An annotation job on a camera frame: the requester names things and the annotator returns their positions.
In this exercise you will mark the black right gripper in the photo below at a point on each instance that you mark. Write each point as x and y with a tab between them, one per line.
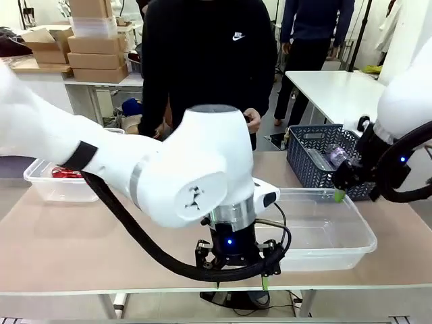
371	155

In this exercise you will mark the white table leg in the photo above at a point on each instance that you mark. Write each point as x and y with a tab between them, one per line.
116	303
303	302

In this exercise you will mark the blue round cushion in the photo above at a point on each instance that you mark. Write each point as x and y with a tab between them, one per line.
132	105

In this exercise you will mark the clear plastic container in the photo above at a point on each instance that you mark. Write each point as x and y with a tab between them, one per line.
67	194
320	260

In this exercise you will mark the yellow green cloth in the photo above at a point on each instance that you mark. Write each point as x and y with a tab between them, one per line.
373	69

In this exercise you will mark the dark mesh plastic basket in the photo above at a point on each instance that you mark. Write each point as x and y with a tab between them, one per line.
303	168

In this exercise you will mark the dark floor plate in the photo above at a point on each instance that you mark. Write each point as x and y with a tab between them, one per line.
276	141

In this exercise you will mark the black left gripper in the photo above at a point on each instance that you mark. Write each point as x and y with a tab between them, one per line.
233	249

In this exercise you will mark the open cardboard box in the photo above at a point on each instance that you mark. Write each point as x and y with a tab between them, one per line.
50	50

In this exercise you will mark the red crushed can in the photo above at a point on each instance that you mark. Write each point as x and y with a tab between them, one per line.
67	173

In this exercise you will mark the clear bottle with purple label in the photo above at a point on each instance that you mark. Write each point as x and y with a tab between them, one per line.
341	155

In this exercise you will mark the white background table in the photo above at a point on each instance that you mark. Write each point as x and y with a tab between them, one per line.
101	82

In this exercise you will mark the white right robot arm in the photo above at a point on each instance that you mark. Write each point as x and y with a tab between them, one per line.
405	101

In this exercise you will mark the wooden board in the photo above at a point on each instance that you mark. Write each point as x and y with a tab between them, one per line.
33	65

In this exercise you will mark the black fabric heap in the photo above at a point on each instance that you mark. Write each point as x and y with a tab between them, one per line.
11	44

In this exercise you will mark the black tripod pole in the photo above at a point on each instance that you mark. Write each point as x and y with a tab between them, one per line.
362	30

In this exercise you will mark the clear crushed plastic bottle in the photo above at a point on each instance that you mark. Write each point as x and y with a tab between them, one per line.
317	158

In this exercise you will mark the person's left hand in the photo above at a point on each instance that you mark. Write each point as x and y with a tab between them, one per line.
254	121

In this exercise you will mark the white side table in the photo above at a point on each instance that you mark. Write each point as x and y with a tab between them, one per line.
330	87

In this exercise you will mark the tan mannequin torso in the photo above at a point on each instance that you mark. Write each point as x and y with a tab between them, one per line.
130	123

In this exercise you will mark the person in navy clothes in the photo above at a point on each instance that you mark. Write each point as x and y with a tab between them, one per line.
310	33

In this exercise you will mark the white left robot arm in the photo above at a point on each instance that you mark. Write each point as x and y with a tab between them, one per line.
202	152

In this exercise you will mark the white lab coat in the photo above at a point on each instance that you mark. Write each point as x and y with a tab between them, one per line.
391	27

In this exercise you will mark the stack of white crates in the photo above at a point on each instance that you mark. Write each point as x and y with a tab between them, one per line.
92	27

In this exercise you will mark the black robot stand base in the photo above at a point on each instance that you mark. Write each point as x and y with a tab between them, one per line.
233	300

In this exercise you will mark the person in black sweatshirt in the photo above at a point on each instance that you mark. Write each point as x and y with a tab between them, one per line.
202	50

